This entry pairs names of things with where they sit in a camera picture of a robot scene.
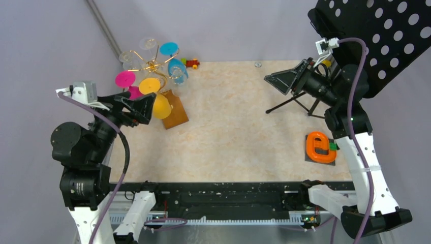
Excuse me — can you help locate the yellow plastic wine glass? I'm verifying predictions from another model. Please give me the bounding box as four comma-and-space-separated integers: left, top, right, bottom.
138, 78, 172, 119

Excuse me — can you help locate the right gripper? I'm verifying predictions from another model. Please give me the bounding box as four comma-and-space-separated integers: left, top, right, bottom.
264, 57, 341, 107

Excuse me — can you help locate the clear wine glass left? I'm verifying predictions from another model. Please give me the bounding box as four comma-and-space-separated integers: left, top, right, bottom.
118, 50, 141, 71

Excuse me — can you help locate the colourful toy train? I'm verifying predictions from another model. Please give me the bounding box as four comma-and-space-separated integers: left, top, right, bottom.
180, 58, 200, 69

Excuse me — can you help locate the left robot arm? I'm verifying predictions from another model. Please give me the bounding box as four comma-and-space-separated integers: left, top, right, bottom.
51, 91, 163, 243

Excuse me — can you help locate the orange tape dispenser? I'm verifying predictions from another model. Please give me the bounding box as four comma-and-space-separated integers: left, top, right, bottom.
306, 131, 337, 164

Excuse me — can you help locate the blue plastic wine glass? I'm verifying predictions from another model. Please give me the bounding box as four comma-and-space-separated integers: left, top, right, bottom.
159, 42, 189, 85

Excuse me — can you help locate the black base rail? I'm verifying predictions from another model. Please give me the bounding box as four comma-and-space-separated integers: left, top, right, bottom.
109, 181, 356, 223

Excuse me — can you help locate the gold wire wine glass rack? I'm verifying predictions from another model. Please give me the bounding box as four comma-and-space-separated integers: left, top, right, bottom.
127, 44, 171, 93

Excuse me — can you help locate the clear wine glass back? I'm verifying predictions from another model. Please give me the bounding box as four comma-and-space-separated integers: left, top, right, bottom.
139, 38, 159, 61

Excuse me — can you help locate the green toy block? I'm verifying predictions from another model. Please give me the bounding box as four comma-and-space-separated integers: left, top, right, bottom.
329, 142, 338, 151

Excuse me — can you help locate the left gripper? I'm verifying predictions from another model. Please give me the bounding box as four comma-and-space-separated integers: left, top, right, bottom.
88, 89, 156, 160

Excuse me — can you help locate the wooden rack base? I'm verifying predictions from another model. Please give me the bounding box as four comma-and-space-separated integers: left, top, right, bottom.
162, 90, 189, 130

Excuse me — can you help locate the yellow clamp knob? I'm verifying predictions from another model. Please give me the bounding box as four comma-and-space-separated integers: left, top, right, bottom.
321, 59, 332, 68

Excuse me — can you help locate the black perforated music stand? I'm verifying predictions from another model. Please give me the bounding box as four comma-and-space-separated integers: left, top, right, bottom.
265, 0, 431, 119

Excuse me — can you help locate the pink plastic wine glass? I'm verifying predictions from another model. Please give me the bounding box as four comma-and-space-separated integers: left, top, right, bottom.
115, 71, 144, 100

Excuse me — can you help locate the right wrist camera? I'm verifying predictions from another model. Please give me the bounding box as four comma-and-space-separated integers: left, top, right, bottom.
315, 38, 339, 56

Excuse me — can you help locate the clear wine glass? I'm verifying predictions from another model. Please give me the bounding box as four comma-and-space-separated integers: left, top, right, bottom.
139, 38, 159, 61
118, 50, 141, 71

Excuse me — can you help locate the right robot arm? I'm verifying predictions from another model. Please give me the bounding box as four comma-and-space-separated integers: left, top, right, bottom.
264, 59, 413, 238

